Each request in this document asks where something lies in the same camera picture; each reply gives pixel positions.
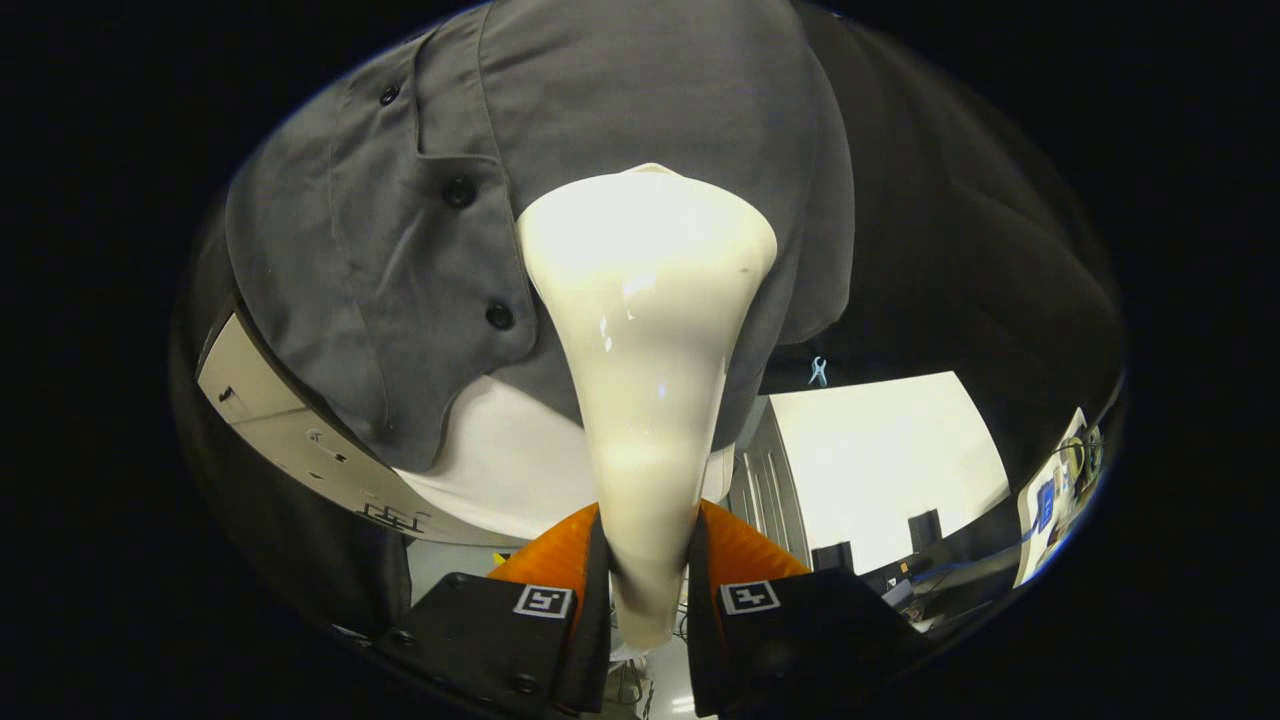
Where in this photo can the grey button-up shirt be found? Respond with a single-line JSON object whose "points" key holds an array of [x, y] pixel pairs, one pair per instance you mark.
{"points": [[640, 90]]}

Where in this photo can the black backdrop cloth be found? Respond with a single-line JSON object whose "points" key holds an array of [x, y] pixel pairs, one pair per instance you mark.
{"points": [[950, 250]]}

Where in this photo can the white garment steamer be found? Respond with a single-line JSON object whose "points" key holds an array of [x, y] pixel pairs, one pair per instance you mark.
{"points": [[645, 320]]}

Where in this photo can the cream mannequin torso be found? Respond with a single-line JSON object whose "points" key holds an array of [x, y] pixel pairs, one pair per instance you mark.
{"points": [[500, 460]]}

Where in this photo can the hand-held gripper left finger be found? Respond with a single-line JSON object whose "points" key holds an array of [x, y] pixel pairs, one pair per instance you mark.
{"points": [[597, 630]]}

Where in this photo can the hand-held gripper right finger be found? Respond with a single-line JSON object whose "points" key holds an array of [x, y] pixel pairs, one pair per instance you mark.
{"points": [[700, 640]]}

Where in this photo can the white side table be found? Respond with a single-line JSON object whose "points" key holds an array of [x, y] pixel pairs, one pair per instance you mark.
{"points": [[1055, 500]]}

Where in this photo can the grey slatted locker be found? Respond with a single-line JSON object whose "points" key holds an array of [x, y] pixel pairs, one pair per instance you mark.
{"points": [[775, 480]]}

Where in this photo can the small blue device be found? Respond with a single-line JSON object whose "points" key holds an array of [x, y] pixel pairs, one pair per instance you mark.
{"points": [[1045, 503]]}

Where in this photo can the light blue clip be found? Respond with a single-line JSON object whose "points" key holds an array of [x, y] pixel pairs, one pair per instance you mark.
{"points": [[818, 372]]}

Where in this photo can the small black box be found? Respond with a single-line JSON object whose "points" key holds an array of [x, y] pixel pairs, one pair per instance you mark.
{"points": [[925, 530], [833, 557]]}

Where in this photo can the grey cabinet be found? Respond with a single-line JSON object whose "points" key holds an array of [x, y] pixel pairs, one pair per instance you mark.
{"points": [[270, 420]]}

